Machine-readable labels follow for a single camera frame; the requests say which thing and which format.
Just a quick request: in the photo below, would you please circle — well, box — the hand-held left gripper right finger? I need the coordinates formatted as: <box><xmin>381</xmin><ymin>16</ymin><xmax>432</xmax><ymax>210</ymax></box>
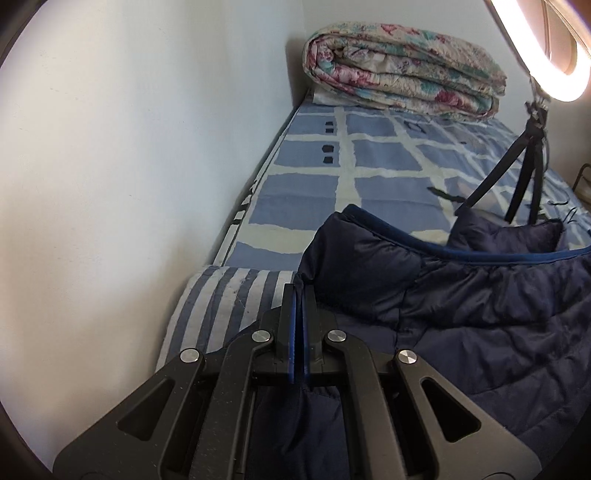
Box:
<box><xmin>300</xmin><ymin>286</ymin><xmax>541</xmax><ymax>480</ymax></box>

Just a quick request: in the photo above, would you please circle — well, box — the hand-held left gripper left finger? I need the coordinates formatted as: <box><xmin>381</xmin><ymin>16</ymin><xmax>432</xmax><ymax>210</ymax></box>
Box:
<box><xmin>52</xmin><ymin>282</ymin><xmax>298</xmax><ymax>480</ymax></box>

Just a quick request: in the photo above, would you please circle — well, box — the navy puffer jacket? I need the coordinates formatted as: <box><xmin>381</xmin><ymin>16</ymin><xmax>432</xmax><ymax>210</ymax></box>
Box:
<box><xmin>222</xmin><ymin>203</ymin><xmax>591</xmax><ymax>480</ymax></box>

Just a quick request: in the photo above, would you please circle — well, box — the blue striped pillow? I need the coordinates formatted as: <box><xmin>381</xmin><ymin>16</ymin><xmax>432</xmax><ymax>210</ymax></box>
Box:
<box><xmin>156</xmin><ymin>265</ymin><xmax>296</xmax><ymax>370</ymax></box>

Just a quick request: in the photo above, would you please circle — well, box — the blue checked bed sheet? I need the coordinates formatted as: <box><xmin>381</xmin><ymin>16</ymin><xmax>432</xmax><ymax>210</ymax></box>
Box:
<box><xmin>210</xmin><ymin>99</ymin><xmax>591</xmax><ymax>268</ymax></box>

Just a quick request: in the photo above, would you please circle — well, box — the black tripod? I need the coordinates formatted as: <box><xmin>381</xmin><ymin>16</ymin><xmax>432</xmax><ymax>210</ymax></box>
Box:
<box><xmin>455</xmin><ymin>99</ymin><xmax>550</xmax><ymax>225</ymax></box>

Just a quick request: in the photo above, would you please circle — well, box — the folded floral quilt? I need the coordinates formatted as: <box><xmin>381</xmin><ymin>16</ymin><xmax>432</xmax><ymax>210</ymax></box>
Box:
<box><xmin>302</xmin><ymin>26</ymin><xmax>508</xmax><ymax>121</ymax></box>

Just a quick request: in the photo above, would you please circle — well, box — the round ring light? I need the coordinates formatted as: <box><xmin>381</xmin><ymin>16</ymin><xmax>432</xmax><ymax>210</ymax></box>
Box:
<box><xmin>489</xmin><ymin>0</ymin><xmax>591</xmax><ymax>103</ymax></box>

